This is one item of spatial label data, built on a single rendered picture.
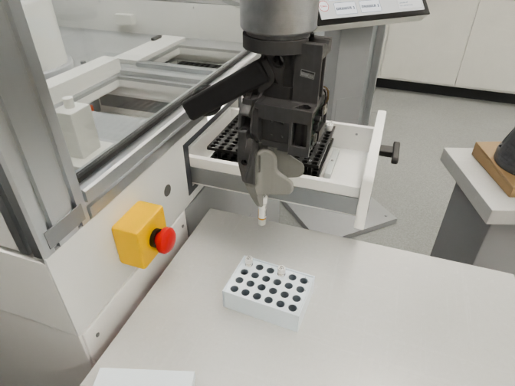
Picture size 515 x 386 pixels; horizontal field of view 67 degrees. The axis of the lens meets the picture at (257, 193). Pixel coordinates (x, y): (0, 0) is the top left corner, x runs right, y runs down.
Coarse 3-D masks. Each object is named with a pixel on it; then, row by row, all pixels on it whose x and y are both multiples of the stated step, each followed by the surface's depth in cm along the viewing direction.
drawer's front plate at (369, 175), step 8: (384, 112) 82; (376, 120) 79; (384, 120) 79; (376, 128) 76; (376, 136) 73; (376, 144) 71; (376, 152) 68; (368, 160) 66; (376, 160) 66; (368, 168) 64; (368, 176) 62; (368, 184) 62; (360, 192) 63; (368, 192) 63; (360, 200) 64; (368, 200) 64; (360, 208) 65; (360, 216) 66; (360, 224) 67
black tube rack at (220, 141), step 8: (232, 120) 86; (232, 128) 82; (216, 136) 79; (224, 136) 80; (232, 136) 79; (216, 144) 77; (224, 144) 77; (232, 144) 77; (216, 152) 80; (224, 152) 80; (232, 152) 74; (312, 152) 74; (328, 152) 80; (232, 160) 77; (304, 160) 72; (304, 168) 74; (312, 168) 74; (320, 168) 74
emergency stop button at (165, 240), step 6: (162, 228) 56; (168, 228) 56; (156, 234) 57; (162, 234) 55; (168, 234) 56; (174, 234) 57; (156, 240) 55; (162, 240) 55; (168, 240) 56; (174, 240) 58; (156, 246) 56; (162, 246) 55; (168, 246) 56; (162, 252) 56; (168, 252) 57
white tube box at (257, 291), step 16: (240, 272) 63; (256, 272) 63; (272, 272) 64; (288, 272) 63; (224, 288) 60; (240, 288) 60; (256, 288) 60; (272, 288) 60; (288, 288) 62; (304, 288) 60; (224, 304) 61; (240, 304) 59; (256, 304) 58; (272, 304) 57; (288, 304) 57; (304, 304) 58; (272, 320) 58; (288, 320) 57
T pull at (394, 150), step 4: (396, 144) 74; (380, 148) 73; (384, 148) 73; (388, 148) 73; (392, 148) 73; (396, 148) 73; (380, 152) 72; (384, 152) 72; (388, 152) 72; (392, 152) 72; (396, 152) 71; (388, 156) 72; (392, 156) 70; (396, 156) 70; (392, 160) 70; (396, 160) 70
